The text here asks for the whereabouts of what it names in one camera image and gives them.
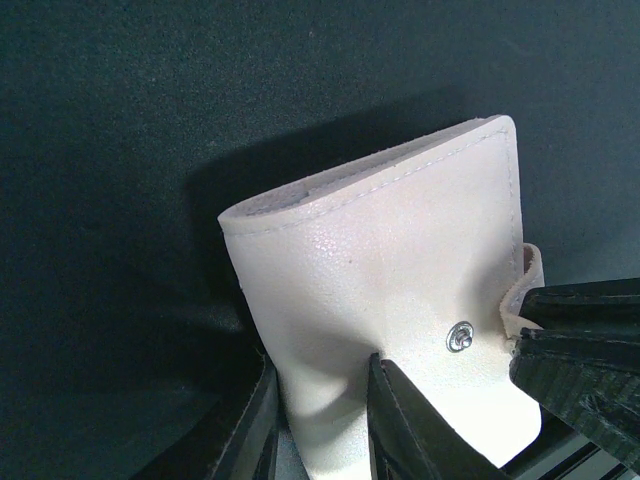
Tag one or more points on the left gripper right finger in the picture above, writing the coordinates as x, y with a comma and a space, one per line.
409, 439

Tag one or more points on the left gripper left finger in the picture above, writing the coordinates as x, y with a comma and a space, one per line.
236, 439

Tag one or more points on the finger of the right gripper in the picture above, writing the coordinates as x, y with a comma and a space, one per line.
607, 307
588, 380

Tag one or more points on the tan leather card holder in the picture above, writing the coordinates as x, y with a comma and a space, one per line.
416, 253

